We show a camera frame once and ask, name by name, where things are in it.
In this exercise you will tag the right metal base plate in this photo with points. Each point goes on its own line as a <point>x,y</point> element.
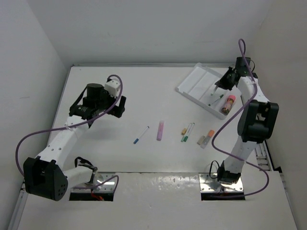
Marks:
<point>210,185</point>

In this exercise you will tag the pink capped clear tube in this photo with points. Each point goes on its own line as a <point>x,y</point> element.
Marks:
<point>228,105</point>

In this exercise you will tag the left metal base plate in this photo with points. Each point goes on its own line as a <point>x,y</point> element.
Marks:
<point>103,182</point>

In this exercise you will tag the pink highlighter stick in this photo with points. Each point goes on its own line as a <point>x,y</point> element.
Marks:
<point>160,130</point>

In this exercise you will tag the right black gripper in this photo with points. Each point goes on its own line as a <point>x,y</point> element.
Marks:
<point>222,82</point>

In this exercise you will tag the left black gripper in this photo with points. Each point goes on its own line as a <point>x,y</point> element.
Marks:
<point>116,110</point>

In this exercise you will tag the blue capped white pen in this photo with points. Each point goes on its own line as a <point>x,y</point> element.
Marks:
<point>140,135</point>

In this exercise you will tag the metal base plate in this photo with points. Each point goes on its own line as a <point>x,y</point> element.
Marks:
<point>103,182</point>
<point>210,185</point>

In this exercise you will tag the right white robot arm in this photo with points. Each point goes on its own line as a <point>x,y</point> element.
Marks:
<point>255,124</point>

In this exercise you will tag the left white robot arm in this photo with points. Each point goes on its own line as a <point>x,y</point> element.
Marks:
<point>44,175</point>

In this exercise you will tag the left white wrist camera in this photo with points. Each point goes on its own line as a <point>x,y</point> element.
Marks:
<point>112,87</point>

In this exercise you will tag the orange capped clear tube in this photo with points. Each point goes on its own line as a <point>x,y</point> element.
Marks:
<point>207,139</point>

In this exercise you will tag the white divided tray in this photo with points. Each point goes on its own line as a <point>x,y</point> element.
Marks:
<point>199,84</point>

